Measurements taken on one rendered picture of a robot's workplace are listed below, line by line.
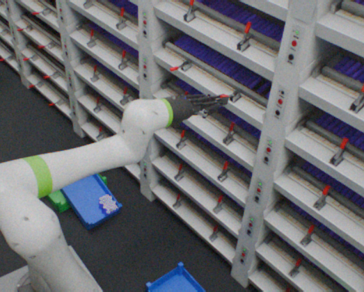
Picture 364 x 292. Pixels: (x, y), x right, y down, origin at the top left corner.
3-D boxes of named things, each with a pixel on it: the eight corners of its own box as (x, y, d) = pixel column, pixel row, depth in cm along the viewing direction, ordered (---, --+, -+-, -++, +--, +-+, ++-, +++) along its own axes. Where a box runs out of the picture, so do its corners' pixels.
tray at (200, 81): (263, 132, 158) (262, 114, 150) (154, 62, 190) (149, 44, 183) (301, 99, 163) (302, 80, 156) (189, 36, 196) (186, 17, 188)
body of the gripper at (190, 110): (165, 113, 148) (186, 109, 154) (182, 126, 144) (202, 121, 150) (170, 93, 144) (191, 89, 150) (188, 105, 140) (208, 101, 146)
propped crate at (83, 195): (120, 212, 240) (122, 205, 233) (87, 231, 229) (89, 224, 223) (89, 169, 248) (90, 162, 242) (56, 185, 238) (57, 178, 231)
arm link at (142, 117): (143, 119, 126) (122, 94, 130) (130, 150, 134) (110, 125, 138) (179, 111, 135) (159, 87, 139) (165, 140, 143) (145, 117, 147)
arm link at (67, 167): (56, 175, 117) (34, 146, 121) (48, 202, 125) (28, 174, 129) (158, 142, 141) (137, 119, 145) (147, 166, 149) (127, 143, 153)
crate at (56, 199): (59, 213, 237) (57, 203, 232) (40, 192, 248) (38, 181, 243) (107, 188, 252) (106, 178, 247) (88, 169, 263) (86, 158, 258)
